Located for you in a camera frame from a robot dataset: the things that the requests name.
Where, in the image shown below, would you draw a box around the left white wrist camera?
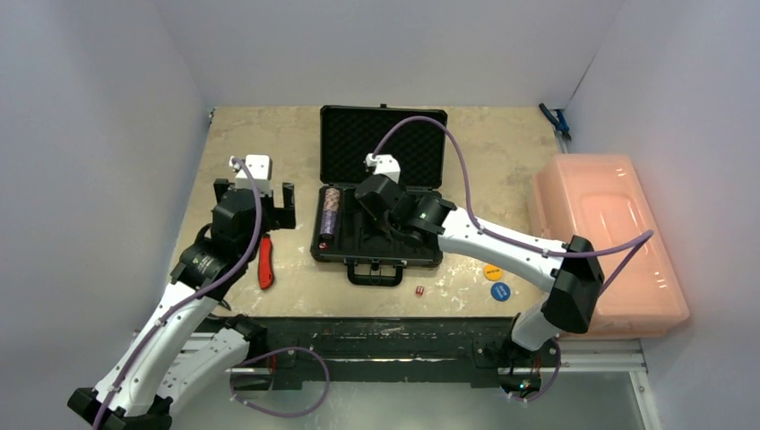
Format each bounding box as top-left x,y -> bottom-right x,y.
229,154 -> 273,197

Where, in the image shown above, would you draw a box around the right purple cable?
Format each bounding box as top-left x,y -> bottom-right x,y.
370,116 -> 655,405

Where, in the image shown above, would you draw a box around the yellow dealer button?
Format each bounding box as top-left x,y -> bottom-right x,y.
482,264 -> 503,282

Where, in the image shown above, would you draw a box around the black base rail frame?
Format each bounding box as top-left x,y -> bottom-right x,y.
127,316 -> 648,394

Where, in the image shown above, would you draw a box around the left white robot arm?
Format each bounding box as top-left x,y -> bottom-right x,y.
67,179 -> 296,429

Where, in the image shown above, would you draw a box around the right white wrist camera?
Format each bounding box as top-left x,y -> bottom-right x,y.
364,153 -> 401,184

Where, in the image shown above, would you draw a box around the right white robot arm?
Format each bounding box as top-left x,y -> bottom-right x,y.
354,175 -> 604,365

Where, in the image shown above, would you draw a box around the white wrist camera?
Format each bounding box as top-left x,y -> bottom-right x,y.
364,153 -> 401,184
229,154 -> 273,197

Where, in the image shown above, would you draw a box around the black poker set case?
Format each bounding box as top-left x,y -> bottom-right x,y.
310,105 -> 448,287

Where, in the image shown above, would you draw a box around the red black folding knife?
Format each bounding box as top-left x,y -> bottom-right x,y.
257,234 -> 275,290

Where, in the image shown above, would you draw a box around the purple poker chip stack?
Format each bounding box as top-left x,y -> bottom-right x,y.
319,209 -> 338,240

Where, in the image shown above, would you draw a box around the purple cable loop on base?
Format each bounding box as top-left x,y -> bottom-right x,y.
229,346 -> 332,419

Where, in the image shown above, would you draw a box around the blue handled pliers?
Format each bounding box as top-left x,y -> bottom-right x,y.
538,103 -> 572,142

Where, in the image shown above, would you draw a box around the blue dealer button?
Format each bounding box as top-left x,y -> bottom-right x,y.
490,282 -> 512,302

